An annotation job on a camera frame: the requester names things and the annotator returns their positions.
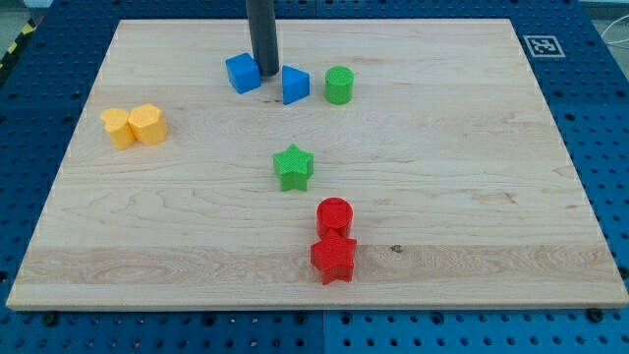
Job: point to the blue triangular prism block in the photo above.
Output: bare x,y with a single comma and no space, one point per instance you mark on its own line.
295,84

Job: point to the blue cube block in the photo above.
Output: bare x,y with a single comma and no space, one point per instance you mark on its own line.
243,73

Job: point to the red cylinder block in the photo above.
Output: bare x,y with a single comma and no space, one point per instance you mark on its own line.
334,214

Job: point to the yellow black hazard tape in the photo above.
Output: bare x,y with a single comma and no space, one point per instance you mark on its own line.
18,45

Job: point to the light wooden board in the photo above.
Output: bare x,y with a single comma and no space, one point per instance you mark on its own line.
464,195

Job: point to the red star block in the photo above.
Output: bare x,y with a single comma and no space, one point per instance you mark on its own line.
333,256

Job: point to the green star block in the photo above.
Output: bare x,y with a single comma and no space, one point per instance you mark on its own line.
294,167

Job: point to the yellow hexagon block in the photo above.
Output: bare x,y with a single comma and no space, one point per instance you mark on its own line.
148,124

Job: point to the yellow heart block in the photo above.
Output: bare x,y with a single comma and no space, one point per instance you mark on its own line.
116,124

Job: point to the green cylinder block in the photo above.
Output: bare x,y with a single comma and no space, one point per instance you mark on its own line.
339,82

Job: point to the white fiducial marker tag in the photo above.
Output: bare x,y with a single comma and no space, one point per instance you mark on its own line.
543,46

